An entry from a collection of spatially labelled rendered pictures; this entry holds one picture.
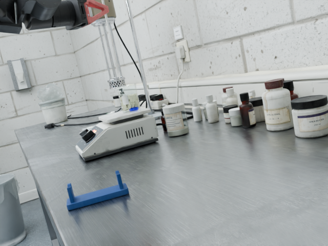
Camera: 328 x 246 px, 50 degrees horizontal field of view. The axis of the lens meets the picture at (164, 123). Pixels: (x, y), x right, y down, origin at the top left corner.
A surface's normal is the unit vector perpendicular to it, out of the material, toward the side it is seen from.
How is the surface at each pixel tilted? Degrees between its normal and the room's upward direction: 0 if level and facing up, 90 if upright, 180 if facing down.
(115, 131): 90
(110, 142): 90
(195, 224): 0
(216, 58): 90
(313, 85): 90
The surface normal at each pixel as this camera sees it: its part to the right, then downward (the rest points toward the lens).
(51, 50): 0.43, 0.07
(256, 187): -0.20, -0.97
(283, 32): -0.89, 0.25
